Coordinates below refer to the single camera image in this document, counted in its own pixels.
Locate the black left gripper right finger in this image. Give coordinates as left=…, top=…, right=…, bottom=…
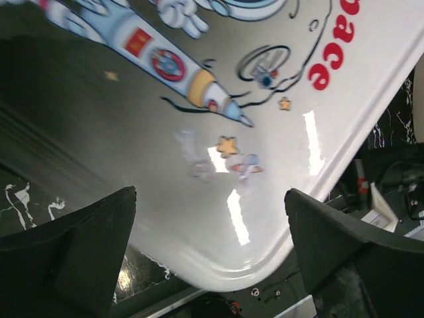
left=284, top=189, right=423, bottom=317

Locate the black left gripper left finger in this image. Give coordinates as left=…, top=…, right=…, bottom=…
left=1, top=186, right=136, bottom=317

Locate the white black space suitcase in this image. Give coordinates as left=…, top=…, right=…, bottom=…
left=1, top=1, right=423, bottom=292

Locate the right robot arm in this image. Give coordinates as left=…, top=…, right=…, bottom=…
left=325, top=143, right=423, bottom=235

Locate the white plastic basin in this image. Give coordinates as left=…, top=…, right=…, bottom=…
left=413, top=56, right=424, bottom=143

